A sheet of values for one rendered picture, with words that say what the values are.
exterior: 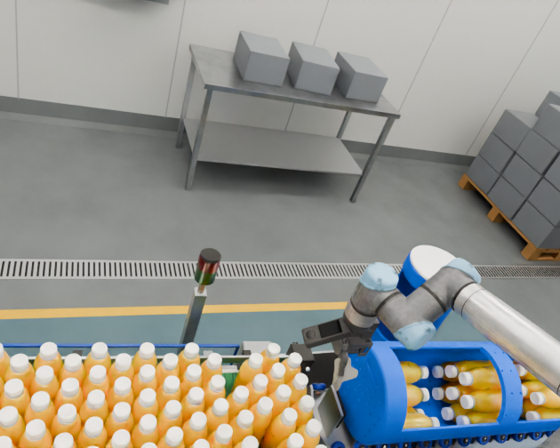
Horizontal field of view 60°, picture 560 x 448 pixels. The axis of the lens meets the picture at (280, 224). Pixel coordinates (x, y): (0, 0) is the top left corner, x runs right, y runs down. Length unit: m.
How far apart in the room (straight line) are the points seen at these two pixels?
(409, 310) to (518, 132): 4.30
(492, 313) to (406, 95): 4.31
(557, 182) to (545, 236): 0.49
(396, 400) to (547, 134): 3.93
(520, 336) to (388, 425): 0.55
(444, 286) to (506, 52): 4.70
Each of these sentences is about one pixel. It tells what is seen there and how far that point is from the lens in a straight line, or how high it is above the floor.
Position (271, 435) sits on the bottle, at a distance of 1.44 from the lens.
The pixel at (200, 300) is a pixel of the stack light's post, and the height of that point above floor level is 1.08.
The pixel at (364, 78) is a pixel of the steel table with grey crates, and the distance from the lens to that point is 3.97.
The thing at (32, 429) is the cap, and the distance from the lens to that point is 1.29.
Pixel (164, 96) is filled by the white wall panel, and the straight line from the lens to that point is 4.44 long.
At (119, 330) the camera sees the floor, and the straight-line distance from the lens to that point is 2.84.
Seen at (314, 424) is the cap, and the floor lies 1.09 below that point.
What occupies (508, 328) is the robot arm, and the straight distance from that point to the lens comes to 1.01.
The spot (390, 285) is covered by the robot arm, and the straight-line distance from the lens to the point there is 1.07.
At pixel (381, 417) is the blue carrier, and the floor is 1.15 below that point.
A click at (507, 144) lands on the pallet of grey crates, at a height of 0.67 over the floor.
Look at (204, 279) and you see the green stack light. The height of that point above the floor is 1.18.
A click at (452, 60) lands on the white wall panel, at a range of 5.31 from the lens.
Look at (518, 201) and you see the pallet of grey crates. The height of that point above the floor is 0.34.
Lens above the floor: 2.22
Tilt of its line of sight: 35 degrees down
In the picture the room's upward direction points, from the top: 21 degrees clockwise
